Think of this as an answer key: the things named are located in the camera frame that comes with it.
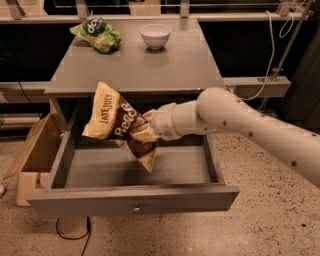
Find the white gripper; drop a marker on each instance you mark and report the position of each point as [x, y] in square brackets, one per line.
[162, 121]

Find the brown chip bag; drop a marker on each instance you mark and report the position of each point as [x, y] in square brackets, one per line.
[113, 118]

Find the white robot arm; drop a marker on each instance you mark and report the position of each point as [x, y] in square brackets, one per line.
[217, 109]

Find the grey drawer cabinet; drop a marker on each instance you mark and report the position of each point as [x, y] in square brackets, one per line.
[184, 65]

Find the open grey top drawer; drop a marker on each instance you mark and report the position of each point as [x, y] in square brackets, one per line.
[97, 178]

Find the green chip bag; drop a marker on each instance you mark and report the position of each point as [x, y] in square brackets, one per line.
[99, 34]

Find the white ceramic bowl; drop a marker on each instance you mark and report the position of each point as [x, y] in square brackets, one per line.
[155, 36]

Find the cardboard box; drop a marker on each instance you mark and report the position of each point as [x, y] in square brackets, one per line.
[33, 164]

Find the metal diagonal rod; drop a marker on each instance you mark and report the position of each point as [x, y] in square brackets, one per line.
[288, 10]

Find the grey wall shelf ledge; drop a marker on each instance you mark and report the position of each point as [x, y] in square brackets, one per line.
[247, 87]

